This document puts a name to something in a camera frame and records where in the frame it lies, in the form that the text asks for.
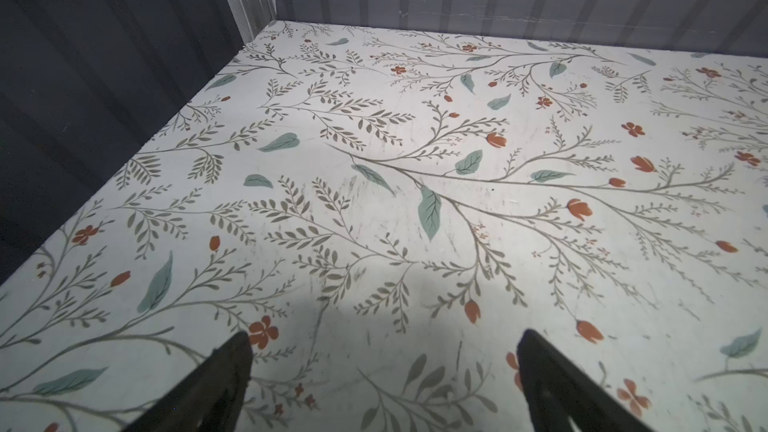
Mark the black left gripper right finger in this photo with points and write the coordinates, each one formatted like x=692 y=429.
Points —
x=560 y=397

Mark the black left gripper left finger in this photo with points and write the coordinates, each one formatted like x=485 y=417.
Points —
x=210 y=398

